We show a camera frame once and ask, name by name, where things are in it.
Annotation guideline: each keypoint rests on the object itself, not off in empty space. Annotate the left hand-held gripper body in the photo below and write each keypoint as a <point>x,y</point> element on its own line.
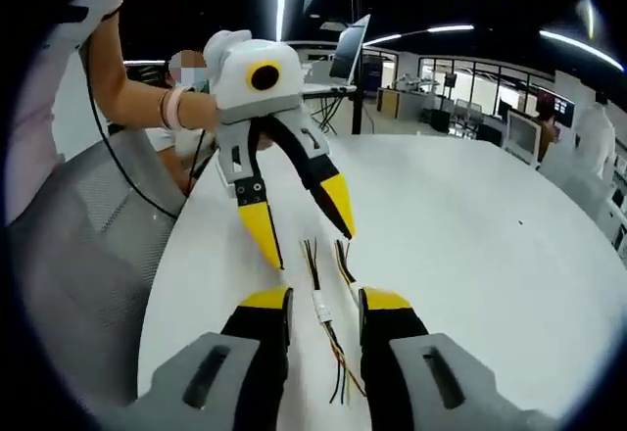
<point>235,93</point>

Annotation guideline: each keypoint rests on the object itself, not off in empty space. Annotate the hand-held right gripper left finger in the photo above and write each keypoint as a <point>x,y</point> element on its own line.
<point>230,362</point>

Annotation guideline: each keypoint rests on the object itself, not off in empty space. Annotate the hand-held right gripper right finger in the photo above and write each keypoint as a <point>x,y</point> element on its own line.
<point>416,367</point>

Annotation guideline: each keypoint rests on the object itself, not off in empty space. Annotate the person's left hand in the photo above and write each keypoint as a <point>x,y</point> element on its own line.
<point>201,112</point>

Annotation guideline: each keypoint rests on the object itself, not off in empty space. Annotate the pink wristband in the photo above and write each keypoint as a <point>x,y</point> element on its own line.
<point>171,108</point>

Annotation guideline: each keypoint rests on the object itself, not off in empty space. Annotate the black stand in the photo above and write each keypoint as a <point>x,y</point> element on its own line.
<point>357,108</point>

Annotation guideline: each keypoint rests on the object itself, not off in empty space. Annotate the white side table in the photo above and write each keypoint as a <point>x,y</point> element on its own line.
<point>323,89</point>

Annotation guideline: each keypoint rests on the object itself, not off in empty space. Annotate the ceiling light strip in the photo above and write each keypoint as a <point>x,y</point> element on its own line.
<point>583,46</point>
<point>421,32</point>
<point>282,5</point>

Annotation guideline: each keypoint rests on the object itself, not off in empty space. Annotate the dark flat monitor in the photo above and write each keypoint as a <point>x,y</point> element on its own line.
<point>349,49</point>

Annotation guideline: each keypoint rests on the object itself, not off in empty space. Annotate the grey mesh office chair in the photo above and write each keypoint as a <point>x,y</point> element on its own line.
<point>83,254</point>

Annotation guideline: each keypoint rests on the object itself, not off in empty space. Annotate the white boxy monitor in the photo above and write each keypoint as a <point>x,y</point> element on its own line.
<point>521,134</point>

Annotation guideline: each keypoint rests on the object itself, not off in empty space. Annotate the person's pink clothing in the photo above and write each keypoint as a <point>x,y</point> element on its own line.
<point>29,132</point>

